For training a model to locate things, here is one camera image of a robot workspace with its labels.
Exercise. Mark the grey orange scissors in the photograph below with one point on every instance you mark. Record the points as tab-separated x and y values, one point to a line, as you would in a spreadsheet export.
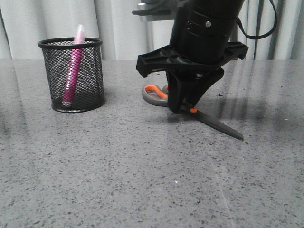
159	97

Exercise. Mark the pink highlighter pen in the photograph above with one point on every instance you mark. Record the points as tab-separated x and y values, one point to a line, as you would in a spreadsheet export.
74	66

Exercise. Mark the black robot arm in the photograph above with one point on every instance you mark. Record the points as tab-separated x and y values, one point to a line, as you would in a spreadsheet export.
198	48

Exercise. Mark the black mesh pen bin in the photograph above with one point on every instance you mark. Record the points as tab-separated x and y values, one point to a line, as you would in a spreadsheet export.
89	92

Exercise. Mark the light grey curtain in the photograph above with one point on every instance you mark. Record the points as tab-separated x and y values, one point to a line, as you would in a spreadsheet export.
271	30

